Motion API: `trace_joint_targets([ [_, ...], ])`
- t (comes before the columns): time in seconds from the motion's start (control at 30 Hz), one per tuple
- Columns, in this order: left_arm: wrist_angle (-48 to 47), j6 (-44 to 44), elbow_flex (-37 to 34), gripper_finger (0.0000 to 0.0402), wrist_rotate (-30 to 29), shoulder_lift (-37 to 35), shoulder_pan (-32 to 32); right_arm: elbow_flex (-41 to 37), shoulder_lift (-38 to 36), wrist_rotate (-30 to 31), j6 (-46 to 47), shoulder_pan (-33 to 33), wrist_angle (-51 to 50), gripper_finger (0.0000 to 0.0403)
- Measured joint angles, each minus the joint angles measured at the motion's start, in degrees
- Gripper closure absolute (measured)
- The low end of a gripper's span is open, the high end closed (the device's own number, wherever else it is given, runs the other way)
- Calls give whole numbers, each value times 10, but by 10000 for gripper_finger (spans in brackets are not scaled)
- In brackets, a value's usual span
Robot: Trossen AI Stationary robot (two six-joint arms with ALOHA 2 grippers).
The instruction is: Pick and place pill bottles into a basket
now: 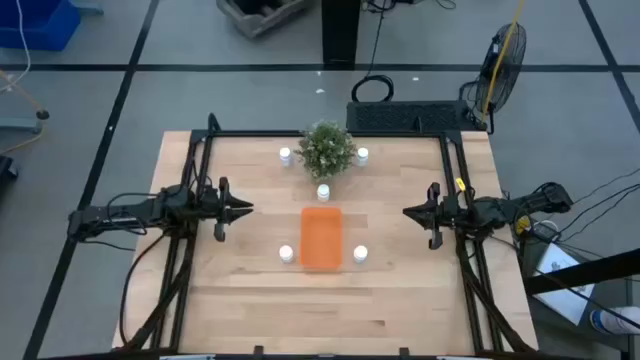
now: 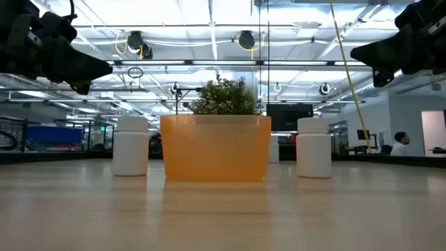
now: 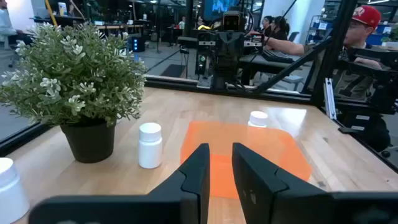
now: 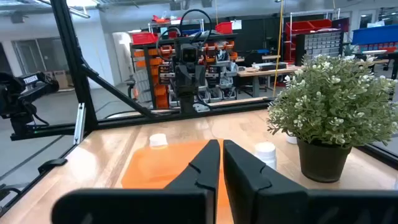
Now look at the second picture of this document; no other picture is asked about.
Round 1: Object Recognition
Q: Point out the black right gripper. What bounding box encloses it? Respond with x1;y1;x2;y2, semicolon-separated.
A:
350;0;446;89

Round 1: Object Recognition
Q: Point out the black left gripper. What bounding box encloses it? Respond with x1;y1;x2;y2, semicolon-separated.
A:
0;0;114;96

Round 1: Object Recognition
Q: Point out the white plastic pill bottle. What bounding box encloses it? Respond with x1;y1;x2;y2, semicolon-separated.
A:
295;116;333;179
268;135;280;164
111;116;151;177

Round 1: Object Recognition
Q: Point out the translucent orange plastic basket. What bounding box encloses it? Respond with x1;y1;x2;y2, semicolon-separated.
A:
160;114;272;183

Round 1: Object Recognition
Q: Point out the person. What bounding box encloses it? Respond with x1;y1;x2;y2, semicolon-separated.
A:
390;131;412;157

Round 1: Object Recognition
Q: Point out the black storage rack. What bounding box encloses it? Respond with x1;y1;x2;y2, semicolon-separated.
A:
0;116;29;153

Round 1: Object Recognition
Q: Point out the small green bushy plant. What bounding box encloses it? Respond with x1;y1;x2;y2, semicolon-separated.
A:
189;73;261;116

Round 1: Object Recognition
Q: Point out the long yellow cable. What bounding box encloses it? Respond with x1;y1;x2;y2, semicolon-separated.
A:
328;0;373;144

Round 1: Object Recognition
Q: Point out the black aluminium table frame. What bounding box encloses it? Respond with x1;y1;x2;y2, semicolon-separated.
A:
0;150;446;169

